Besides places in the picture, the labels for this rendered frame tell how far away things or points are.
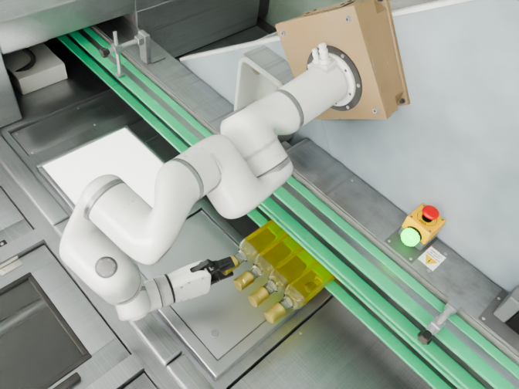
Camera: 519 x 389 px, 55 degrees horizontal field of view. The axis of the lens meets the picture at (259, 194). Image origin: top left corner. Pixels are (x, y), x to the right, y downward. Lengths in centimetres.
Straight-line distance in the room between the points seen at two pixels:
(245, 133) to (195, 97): 73
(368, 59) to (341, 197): 39
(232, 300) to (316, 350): 26
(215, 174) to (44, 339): 76
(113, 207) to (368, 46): 59
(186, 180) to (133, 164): 89
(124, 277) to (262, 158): 33
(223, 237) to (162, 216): 74
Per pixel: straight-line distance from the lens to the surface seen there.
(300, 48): 119
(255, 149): 95
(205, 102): 164
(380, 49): 110
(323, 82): 107
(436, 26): 109
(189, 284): 123
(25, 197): 170
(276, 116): 98
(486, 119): 110
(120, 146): 176
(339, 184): 133
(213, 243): 149
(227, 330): 136
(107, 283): 89
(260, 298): 125
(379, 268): 123
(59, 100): 201
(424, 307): 121
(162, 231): 79
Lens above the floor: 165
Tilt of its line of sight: 31 degrees down
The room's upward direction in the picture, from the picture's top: 123 degrees counter-clockwise
